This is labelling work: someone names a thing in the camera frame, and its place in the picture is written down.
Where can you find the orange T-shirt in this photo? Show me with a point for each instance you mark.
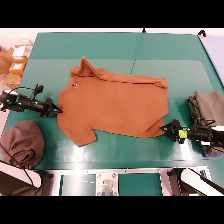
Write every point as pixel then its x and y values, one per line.
pixel 113 103

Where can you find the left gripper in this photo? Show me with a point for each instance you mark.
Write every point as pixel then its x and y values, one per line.
pixel 48 107

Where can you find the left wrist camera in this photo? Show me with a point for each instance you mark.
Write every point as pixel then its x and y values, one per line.
pixel 38 90

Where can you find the silver frame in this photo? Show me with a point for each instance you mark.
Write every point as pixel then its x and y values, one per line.
pixel 106 183

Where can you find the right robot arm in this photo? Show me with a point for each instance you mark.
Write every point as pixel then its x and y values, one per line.
pixel 203 133

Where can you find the grey garment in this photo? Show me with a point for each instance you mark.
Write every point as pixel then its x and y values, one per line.
pixel 208 105

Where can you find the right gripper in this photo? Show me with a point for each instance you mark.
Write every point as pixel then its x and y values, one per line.
pixel 172 129

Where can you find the brown garment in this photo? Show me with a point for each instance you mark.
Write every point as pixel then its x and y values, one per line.
pixel 23 140

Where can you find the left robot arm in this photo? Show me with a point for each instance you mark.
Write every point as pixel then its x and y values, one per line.
pixel 20 101

